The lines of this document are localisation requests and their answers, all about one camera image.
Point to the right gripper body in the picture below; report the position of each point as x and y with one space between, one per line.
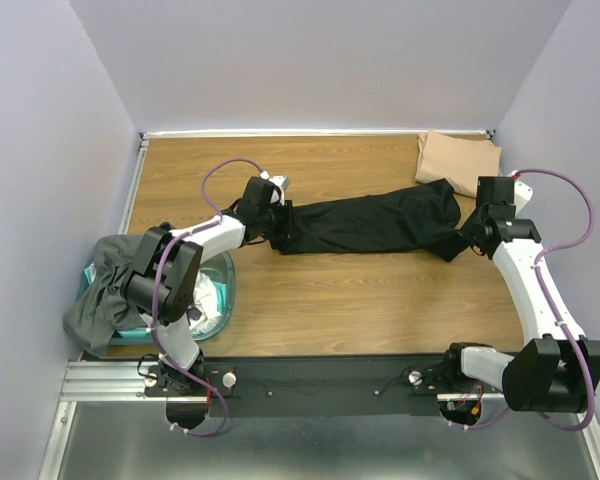
469 231

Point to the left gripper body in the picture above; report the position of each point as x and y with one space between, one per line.
277 222

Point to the black t shirt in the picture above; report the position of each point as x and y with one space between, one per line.
420 217

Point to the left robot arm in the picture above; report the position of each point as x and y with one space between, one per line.
161 278

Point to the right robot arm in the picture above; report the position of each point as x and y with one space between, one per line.
558 369

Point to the teal plastic basket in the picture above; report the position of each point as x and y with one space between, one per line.
220 269

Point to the folded beige t shirt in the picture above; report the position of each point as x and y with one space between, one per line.
459 161

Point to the white clothes in basket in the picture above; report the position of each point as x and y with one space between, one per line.
203 313

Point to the grey t shirt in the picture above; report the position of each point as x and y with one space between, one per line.
101 311

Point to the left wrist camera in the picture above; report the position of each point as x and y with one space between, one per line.
280 184

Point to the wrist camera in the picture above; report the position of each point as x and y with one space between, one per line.
523 193
280 184

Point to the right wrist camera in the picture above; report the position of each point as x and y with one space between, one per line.
523 193

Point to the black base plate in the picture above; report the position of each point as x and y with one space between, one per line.
314 386

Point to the aluminium rail frame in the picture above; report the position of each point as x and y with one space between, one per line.
323 305

